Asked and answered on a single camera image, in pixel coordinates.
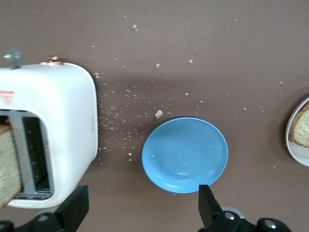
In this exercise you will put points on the white toaster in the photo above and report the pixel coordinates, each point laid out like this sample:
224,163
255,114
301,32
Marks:
60,96

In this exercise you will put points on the large bread crumb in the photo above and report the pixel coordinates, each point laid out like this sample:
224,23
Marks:
158,114

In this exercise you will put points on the blue plate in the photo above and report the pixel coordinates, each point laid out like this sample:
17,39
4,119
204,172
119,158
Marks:
183,154

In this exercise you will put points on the brown bread slice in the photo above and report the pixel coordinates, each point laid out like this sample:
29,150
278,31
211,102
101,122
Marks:
301,128
8,164

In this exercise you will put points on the beige plate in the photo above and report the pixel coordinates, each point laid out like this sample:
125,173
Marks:
299,154

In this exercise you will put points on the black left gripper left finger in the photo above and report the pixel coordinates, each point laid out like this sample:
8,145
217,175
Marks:
74,205

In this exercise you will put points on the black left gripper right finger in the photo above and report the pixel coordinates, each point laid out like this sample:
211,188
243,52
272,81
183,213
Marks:
207,207

